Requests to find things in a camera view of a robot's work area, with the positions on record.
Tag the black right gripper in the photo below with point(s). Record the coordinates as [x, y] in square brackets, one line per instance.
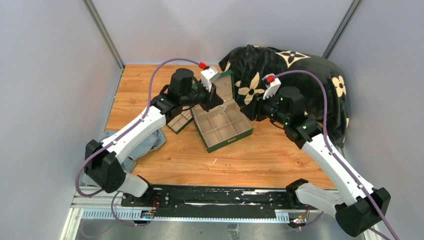
[254, 109]

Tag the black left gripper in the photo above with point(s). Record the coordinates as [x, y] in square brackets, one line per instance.
[212, 100]

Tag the silver necklace jewelry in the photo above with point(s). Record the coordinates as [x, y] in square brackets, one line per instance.
[223, 108]

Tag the green jewelry box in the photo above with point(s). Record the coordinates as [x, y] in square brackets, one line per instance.
[216, 129]

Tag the green jewelry tray insert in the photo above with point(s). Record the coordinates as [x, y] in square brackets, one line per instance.
[181, 121]

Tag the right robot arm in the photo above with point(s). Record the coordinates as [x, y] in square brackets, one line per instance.
[358, 205]

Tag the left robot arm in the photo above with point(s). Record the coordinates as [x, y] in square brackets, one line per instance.
[104, 159]

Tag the black floral plush blanket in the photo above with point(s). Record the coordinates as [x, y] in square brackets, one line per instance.
[320, 81]

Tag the light blue cloth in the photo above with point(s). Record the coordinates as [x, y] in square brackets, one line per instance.
[151, 143]

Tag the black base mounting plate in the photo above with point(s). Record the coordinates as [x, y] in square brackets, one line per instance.
[213, 202]

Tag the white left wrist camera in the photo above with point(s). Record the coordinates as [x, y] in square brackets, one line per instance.
[209, 76]

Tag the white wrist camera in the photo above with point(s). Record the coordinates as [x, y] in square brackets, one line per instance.
[272, 83]
[209, 76]

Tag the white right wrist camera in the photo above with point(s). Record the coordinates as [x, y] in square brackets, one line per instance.
[272, 83]

